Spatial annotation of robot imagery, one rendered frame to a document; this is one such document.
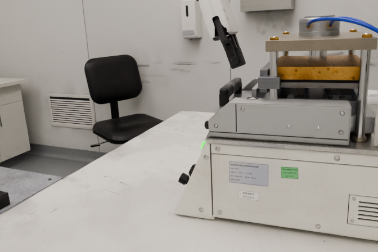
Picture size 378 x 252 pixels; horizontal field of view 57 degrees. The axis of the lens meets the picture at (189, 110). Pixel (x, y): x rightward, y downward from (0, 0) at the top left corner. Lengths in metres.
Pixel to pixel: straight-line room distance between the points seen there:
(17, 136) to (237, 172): 2.84
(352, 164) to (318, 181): 0.07
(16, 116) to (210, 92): 1.73
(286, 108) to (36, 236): 0.54
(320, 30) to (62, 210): 0.67
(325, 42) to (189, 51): 1.92
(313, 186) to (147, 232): 0.33
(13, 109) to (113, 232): 2.66
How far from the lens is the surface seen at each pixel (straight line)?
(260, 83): 0.66
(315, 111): 0.64
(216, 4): 0.76
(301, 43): 0.65
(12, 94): 3.32
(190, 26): 2.39
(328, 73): 0.69
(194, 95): 2.55
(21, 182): 1.07
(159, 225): 0.75
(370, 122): 0.70
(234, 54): 0.78
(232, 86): 0.78
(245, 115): 0.65
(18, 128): 3.38
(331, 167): 0.66
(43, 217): 0.86
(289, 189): 0.68
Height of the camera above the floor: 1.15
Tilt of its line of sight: 14 degrees down
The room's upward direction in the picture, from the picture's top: 3 degrees counter-clockwise
